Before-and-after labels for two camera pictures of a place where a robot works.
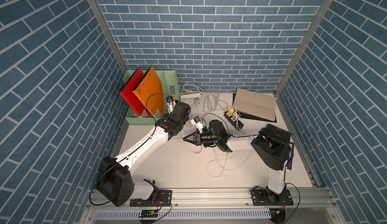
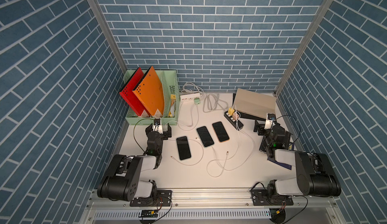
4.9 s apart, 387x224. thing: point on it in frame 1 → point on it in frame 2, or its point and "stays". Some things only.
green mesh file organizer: (169, 79) stays
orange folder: (149, 92) stays
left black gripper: (186, 116) → (167, 133)
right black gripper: (195, 134) → (261, 127)
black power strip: (237, 123) stays
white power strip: (189, 99) stays
